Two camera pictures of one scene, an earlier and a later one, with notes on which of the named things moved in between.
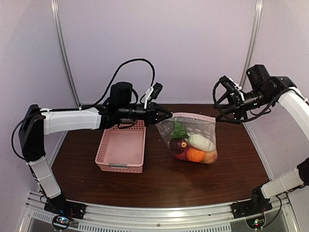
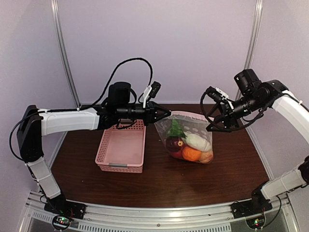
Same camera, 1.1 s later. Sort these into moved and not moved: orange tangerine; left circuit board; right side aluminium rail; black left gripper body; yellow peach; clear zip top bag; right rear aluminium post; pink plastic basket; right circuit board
Moved: orange tangerine; yellow peach
Not moved: black left gripper body; pink plastic basket; right side aluminium rail; right rear aluminium post; clear zip top bag; right circuit board; left circuit board
